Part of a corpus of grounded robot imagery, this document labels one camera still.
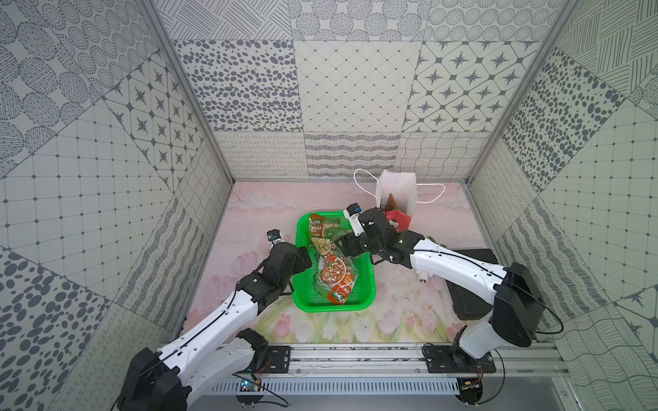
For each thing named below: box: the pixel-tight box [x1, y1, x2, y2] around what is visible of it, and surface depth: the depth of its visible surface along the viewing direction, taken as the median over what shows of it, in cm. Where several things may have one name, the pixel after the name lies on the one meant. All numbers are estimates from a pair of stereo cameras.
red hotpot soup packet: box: [313, 253, 359, 299], surface depth 87 cm
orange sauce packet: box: [327, 273, 354, 305], surface depth 84 cm
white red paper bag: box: [353, 168, 447, 233], surface depth 91 cm
